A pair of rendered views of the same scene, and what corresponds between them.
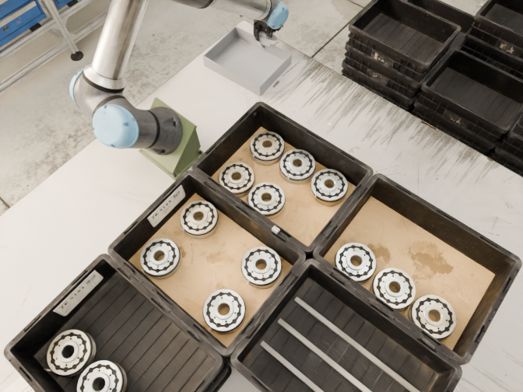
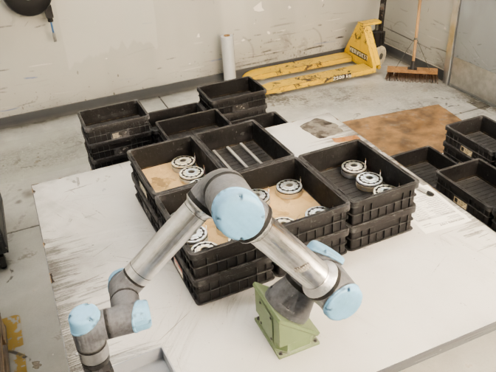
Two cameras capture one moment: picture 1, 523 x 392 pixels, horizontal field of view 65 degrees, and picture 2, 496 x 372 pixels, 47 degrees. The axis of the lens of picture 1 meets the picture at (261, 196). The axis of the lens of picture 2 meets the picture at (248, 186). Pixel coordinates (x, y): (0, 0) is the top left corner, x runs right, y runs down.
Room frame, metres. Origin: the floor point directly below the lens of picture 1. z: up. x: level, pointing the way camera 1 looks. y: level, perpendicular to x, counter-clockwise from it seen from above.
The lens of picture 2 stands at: (2.01, 0.73, 2.04)
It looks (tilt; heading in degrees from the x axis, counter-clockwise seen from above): 32 degrees down; 204
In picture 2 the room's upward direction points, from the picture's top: 3 degrees counter-clockwise
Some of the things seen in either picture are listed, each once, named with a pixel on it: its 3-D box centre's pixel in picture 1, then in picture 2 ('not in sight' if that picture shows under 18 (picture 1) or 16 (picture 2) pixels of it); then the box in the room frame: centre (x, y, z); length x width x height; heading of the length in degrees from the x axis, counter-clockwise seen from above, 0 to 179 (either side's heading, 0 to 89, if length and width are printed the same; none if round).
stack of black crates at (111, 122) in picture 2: not in sight; (119, 145); (-0.64, -1.35, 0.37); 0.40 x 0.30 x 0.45; 136
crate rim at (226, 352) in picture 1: (205, 253); (287, 191); (0.36, 0.14, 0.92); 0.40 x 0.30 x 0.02; 47
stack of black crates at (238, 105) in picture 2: not in sight; (233, 118); (-1.21, -0.79, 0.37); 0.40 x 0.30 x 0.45; 136
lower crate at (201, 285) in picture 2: not in sight; (215, 249); (0.58, -0.06, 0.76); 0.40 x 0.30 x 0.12; 47
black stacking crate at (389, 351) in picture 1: (340, 367); (242, 157); (0.09, -0.15, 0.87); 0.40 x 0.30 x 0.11; 47
